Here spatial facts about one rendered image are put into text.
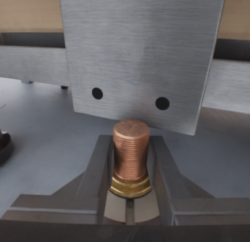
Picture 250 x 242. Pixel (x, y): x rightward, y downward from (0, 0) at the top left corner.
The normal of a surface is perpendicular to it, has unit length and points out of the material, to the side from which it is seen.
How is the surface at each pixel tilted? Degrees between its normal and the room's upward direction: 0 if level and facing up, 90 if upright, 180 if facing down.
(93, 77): 90
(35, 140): 180
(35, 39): 90
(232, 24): 90
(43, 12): 90
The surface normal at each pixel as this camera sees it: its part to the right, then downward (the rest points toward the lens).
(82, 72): -0.36, 0.44
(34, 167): 0.01, -0.88
